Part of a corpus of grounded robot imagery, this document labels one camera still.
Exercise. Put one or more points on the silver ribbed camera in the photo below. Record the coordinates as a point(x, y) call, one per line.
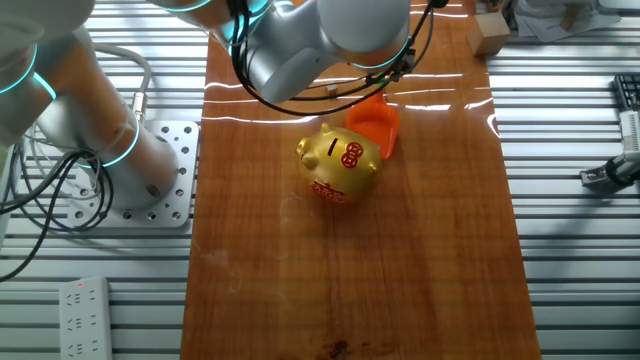
point(631, 131)

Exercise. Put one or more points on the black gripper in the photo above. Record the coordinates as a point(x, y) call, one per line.
point(406, 61)

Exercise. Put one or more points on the white paper sheets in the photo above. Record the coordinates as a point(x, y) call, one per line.
point(550, 30)

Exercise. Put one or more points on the brown wooden board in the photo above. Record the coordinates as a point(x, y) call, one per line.
point(350, 275)

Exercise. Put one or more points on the black keyboard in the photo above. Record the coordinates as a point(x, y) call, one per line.
point(629, 90)

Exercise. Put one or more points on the large wooden block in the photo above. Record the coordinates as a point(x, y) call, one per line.
point(489, 34)

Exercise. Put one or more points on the white power strip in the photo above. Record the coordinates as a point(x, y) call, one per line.
point(85, 320)

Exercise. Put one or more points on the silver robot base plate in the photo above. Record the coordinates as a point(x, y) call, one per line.
point(180, 200)

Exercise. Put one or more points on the orange green toy shovel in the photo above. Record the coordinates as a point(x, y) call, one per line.
point(375, 122)

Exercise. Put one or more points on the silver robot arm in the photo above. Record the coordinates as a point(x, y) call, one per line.
point(325, 30)

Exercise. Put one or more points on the golden piggy bank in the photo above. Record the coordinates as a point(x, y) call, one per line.
point(340, 165)

